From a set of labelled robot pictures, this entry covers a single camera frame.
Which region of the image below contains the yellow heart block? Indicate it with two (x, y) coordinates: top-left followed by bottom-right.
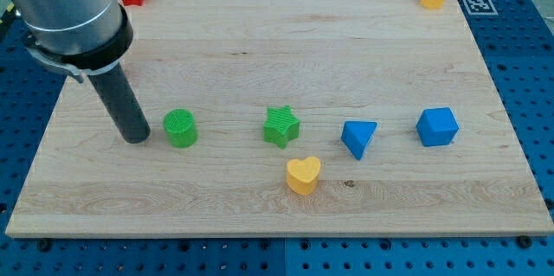
(286, 157), (321, 196)

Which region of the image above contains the green cylinder block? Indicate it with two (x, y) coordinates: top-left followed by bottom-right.
(163, 108), (198, 148)

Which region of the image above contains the blue cube block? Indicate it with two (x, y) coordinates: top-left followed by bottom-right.
(415, 107), (459, 147)

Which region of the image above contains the wooden board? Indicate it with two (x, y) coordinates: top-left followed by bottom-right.
(6, 0), (553, 239)

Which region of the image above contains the blue triangle block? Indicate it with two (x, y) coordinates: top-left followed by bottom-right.
(341, 120), (378, 161)

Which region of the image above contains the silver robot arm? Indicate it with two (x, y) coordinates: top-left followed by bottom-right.
(12, 0), (133, 83)

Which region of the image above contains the white fiducial marker tag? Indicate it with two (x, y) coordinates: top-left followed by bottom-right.
(461, 0), (498, 16)

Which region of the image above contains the green star block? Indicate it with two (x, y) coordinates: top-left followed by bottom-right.
(263, 106), (300, 149)

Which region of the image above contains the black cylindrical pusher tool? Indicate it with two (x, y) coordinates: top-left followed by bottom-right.
(88, 64), (151, 144)

